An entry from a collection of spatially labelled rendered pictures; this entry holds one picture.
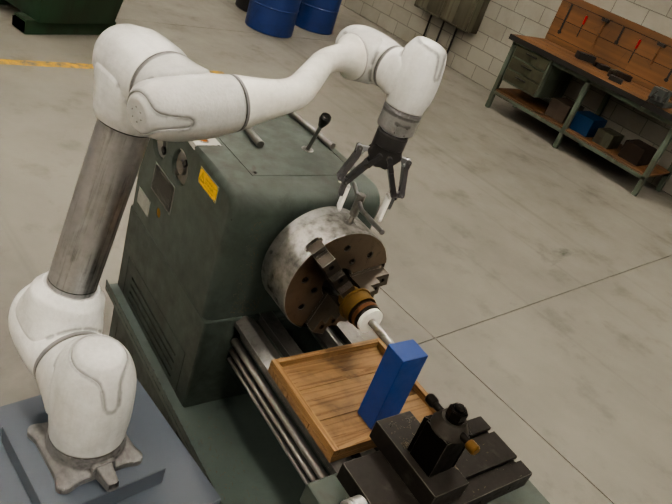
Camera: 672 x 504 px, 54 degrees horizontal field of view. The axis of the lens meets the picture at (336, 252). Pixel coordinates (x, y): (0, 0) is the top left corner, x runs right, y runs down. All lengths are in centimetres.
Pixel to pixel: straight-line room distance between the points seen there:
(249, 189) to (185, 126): 55
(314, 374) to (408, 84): 75
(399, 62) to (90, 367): 88
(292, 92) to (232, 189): 45
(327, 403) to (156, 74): 89
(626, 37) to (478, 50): 201
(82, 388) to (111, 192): 37
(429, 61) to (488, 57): 783
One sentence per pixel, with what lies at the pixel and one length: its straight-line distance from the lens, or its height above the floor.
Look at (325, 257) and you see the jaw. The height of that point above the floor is 118.
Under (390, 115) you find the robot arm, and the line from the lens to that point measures 148.
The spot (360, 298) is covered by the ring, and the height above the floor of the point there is 112.
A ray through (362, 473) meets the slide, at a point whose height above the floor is 97.
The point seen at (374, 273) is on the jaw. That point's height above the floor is 112.
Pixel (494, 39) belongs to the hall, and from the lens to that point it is 925.
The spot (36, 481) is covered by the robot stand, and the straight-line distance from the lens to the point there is 150.
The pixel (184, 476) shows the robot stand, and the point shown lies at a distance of 159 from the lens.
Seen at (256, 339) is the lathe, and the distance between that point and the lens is 179.
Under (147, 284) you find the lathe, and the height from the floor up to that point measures 71.
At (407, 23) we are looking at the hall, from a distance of 1021.
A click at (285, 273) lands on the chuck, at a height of 111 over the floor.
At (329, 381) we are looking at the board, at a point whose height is 88.
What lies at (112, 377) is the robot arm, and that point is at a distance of 133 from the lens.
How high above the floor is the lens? 199
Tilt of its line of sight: 30 degrees down
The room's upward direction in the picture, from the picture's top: 20 degrees clockwise
